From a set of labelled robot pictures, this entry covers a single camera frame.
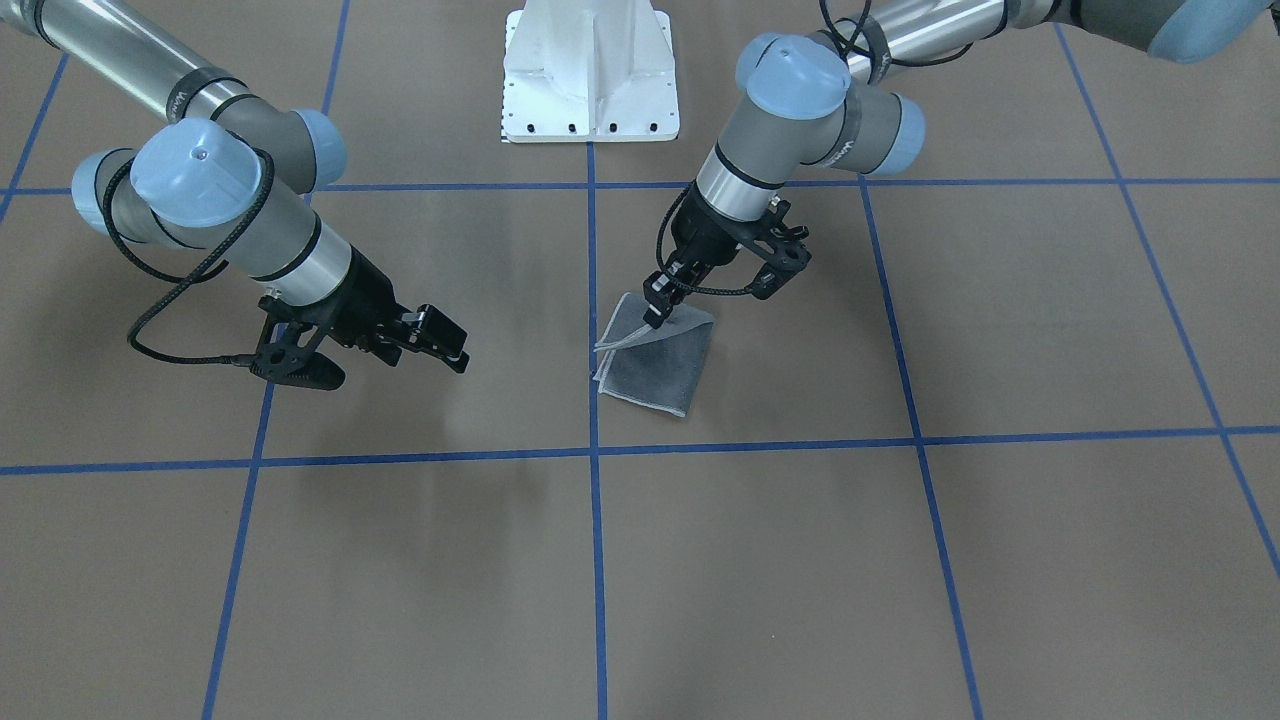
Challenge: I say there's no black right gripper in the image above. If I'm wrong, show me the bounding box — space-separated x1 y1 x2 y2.
250 250 470 391

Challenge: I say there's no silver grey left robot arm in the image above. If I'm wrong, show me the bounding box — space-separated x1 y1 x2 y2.
643 1 1277 328

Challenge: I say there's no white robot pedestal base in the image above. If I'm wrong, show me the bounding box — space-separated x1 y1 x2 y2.
500 1 681 143

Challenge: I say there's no pink and grey towel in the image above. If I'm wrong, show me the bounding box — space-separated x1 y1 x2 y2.
594 292 716 418

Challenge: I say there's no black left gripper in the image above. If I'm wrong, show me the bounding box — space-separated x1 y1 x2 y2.
643 184 812 329

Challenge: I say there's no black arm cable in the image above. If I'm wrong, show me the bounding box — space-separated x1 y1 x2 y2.
655 184 762 297
100 150 276 366

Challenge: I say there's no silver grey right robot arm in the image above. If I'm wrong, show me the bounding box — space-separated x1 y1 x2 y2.
3 1 468 389

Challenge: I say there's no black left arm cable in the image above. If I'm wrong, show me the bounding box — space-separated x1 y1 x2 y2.
655 184 762 297

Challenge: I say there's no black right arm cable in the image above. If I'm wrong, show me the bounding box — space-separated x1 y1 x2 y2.
100 150 276 366

